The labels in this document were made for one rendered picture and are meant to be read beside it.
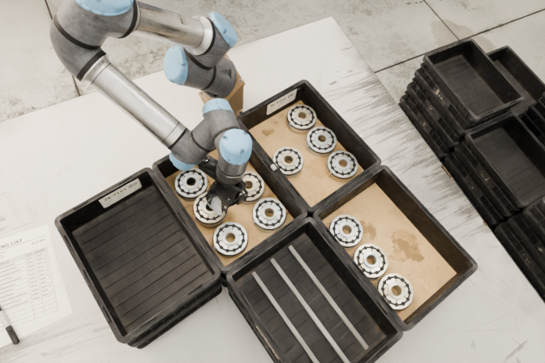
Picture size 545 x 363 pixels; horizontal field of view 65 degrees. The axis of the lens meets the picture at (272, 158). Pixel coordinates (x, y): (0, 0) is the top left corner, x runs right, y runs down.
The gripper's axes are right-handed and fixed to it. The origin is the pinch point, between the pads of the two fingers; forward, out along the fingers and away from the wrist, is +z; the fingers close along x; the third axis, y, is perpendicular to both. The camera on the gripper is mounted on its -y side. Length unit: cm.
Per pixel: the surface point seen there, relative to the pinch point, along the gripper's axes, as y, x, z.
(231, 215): 4.7, 1.9, 3.9
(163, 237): -1.5, -18.2, 7.1
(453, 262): 56, 46, -6
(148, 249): -0.9, -23.6, 7.8
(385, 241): 39, 35, -1
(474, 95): 12, 142, 17
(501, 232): 67, 117, 44
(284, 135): -8.8, 33.0, -0.7
